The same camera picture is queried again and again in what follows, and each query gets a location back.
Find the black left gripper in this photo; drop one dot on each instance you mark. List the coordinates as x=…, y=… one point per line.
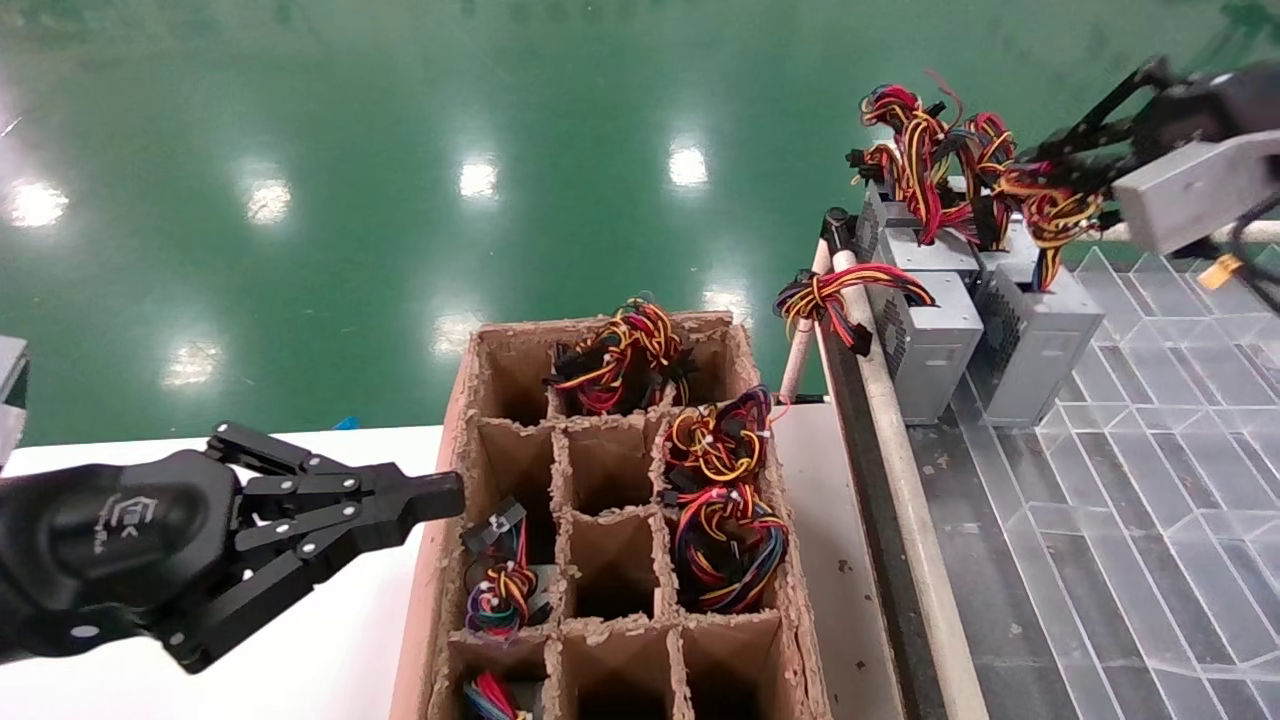
x=110, y=545

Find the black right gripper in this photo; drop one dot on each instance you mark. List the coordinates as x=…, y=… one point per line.
x=1220, y=105

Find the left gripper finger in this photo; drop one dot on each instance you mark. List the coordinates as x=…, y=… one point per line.
x=420, y=485

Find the brown cardboard divider box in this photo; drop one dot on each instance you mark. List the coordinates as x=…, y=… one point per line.
x=610, y=455

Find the black tube joint clamp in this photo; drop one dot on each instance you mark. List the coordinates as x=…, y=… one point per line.
x=836, y=228

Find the thin pale frame tube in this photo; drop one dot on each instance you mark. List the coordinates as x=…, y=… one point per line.
x=797, y=365

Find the thick white frame tube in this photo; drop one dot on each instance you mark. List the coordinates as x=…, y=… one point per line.
x=915, y=520

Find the dark metal frame rail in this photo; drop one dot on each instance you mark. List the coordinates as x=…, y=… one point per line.
x=880, y=560

